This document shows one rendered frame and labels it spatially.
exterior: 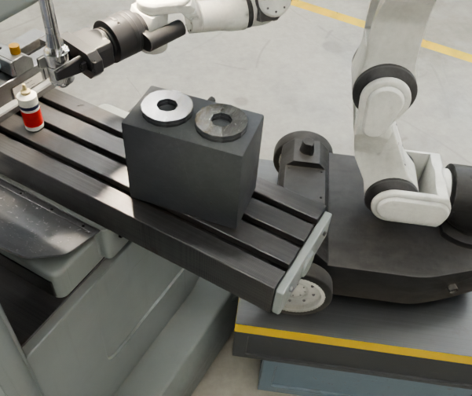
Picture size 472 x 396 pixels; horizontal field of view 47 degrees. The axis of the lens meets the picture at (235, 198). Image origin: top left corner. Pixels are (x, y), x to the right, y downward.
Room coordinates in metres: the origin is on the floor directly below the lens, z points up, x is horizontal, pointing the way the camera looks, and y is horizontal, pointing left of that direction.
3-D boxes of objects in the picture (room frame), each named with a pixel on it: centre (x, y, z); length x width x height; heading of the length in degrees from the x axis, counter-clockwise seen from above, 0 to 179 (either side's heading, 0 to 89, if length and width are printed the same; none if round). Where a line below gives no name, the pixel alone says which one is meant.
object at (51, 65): (0.87, 0.35, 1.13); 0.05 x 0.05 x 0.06
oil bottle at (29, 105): (0.90, 0.45, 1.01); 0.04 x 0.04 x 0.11
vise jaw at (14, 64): (1.02, 0.54, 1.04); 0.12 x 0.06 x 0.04; 61
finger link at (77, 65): (0.85, 0.33, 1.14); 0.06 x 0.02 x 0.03; 141
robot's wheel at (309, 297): (0.84, -0.18, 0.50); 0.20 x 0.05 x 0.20; 86
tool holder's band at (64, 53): (0.87, 0.35, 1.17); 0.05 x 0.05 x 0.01
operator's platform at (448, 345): (1.09, -0.44, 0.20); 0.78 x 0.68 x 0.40; 86
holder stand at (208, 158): (0.74, 0.08, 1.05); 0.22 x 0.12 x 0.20; 74
